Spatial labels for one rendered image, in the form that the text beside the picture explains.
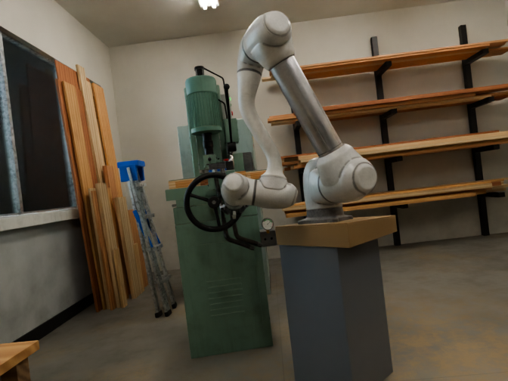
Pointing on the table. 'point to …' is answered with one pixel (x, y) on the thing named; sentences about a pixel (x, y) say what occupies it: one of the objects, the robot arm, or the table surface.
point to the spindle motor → (202, 105)
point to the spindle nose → (208, 144)
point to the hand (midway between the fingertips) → (233, 214)
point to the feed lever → (230, 123)
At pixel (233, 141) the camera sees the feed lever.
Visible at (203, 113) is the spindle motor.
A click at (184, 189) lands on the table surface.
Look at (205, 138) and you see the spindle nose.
